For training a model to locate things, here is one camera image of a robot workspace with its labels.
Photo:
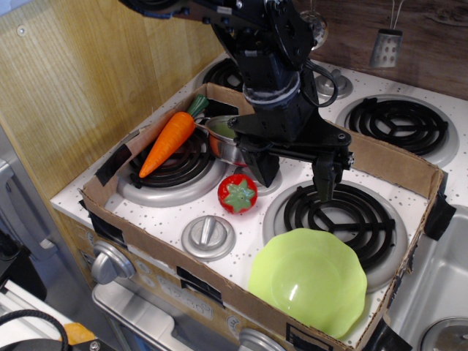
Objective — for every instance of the red toy tomato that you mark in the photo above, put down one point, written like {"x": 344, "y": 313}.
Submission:
{"x": 237, "y": 193}

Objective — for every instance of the hanging silver strainer ladle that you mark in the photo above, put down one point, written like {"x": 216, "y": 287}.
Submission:
{"x": 317, "y": 23}

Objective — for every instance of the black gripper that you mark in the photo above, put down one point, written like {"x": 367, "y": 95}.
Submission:
{"x": 296, "y": 130}

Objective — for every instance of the small steel pan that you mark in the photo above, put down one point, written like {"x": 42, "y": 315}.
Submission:
{"x": 221, "y": 139}

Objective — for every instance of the silver front stovetop knob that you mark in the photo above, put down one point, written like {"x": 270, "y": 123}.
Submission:
{"x": 208, "y": 238}

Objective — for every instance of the silver oven knob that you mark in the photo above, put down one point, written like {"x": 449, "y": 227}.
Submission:
{"x": 252, "y": 340}
{"x": 110, "y": 264}

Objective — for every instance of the silver rear stovetop knob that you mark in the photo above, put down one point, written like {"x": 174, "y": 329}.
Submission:
{"x": 326, "y": 88}

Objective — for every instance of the rear right black burner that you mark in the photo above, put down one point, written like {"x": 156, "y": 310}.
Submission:
{"x": 406, "y": 122}

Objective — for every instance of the steel sink basin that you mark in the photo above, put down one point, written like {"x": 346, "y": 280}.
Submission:
{"x": 429, "y": 311}

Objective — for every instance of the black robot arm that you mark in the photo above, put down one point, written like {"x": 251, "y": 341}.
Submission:
{"x": 270, "y": 43}

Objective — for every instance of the silver oven door handle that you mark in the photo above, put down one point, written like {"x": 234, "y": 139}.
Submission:
{"x": 146, "y": 322}

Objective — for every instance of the light green plastic bowl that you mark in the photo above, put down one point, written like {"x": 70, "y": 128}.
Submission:
{"x": 313, "y": 277}

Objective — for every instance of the silver right oven knob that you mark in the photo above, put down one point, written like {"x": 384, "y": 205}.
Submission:
{"x": 252, "y": 340}

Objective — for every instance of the brown cardboard fence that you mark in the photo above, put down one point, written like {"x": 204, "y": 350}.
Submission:
{"x": 216, "y": 293}

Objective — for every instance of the orange toy carrot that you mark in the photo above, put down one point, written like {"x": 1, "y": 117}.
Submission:
{"x": 175, "y": 133}

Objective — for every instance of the silver left oven knob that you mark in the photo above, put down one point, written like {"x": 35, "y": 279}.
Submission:
{"x": 110, "y": 264}

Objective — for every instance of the front left black burner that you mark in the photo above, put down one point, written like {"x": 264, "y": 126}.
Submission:
{"x": 190, "y": 173}

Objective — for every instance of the front right black burner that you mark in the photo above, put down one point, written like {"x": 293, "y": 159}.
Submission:
{"x": 357, "y": 215}

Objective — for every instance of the hanging silver grater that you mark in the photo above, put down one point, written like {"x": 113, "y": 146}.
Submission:
{"x": 387, "y": 44}

